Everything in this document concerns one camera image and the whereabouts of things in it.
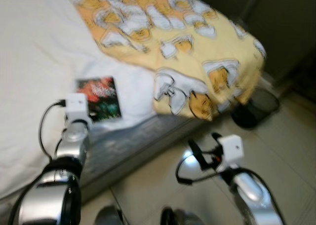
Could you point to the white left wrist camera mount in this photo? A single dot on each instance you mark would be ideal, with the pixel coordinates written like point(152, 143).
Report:
point(76, 105)

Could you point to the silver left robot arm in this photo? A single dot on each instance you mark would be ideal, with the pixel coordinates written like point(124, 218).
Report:
point(74, 141)

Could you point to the robot left leg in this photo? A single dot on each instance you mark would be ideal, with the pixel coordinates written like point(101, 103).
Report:
point(108, 217)

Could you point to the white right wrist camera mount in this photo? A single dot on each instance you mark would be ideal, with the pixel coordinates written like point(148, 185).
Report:
point(232, 148)

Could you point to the yellow egg cartoon blanket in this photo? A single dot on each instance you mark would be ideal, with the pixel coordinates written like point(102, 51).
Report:
point(163, 37)

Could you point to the robot leg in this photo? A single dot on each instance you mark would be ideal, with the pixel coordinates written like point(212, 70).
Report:
point(108, 217)
point(182, 218)

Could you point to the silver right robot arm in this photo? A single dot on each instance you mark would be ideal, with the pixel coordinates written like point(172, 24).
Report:
point(252, 195)

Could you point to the dark book with red flowers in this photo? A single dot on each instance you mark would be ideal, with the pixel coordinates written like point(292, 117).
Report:
point(103, 99)

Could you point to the black mesh waste bin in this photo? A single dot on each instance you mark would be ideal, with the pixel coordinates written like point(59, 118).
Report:
point(252, 111)

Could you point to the white quilted mattress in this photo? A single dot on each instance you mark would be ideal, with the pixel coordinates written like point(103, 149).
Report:
point(34, 52)

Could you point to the robot right leg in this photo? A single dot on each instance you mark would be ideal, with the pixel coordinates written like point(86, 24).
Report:
point(182, 218)

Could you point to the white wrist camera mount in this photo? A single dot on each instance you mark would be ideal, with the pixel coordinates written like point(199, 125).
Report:
point(76, 105)
point(232, 148)

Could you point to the dark grey wardrobe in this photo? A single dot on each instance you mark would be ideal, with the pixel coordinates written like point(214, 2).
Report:
point(286, 22)

